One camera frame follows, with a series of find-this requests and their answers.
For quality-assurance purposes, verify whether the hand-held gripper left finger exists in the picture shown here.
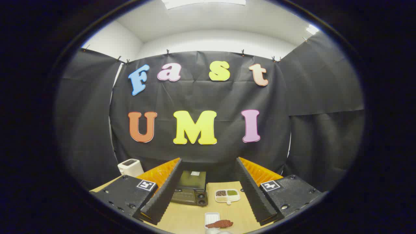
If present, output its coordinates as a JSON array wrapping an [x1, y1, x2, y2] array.
[[89, 158, 183, 225]]

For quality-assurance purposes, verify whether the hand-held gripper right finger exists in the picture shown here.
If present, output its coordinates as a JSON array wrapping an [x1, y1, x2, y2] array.
[[235, 157, 322, 226]]

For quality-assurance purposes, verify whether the black toaster oven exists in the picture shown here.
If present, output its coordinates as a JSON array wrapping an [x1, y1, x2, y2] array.
[[171, 171, 209, 207]]

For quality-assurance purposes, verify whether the red-brown meat slice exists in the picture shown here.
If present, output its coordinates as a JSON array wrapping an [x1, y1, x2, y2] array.
[[205, 220, 234, 229]]

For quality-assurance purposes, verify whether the white bread toaster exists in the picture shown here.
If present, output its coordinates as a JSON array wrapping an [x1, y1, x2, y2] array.
[[117, 159, 144, 177]]

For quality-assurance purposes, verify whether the white divided dish with grains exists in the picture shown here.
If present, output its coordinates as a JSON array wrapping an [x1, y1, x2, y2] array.
[[215, 188, 241, 205]]

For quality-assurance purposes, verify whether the white rectangular tray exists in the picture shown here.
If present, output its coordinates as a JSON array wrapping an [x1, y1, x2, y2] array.
[[204, 212, 221, 229]]

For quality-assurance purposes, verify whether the black backdrop cloth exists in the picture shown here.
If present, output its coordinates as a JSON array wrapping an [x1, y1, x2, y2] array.
[[55, 31, 365, 192]]

